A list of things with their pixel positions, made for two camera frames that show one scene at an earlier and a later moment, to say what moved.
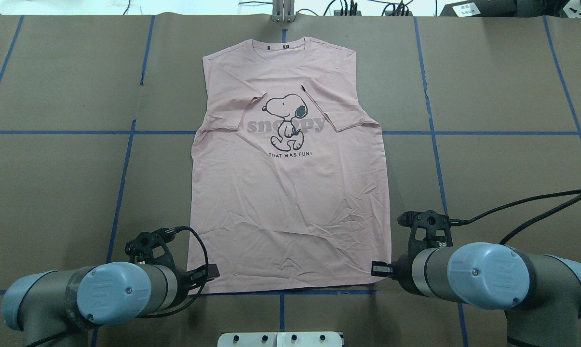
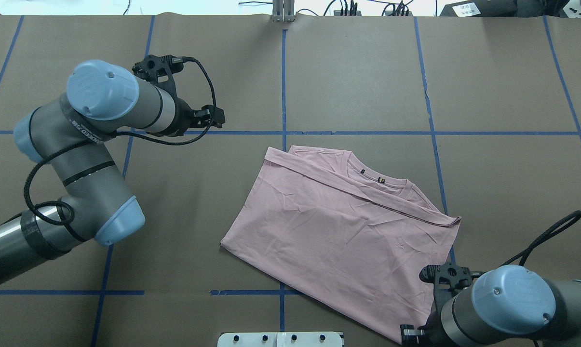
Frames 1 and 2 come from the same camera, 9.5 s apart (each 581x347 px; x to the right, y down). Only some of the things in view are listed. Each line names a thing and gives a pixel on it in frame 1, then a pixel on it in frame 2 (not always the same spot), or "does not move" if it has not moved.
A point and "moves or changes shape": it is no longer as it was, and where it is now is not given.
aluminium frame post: [283, 10] does not move
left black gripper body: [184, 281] -> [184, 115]
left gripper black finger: [198, 283] -> [205, 124]
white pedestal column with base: [280, 339] does not move
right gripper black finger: [380, 268] -> [409, 330]
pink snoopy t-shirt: [288, 185] moves or changes shape
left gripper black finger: [202, 274] -> [209, 113]
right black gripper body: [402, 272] -> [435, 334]
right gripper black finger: [382, 273] -> [411, 340]
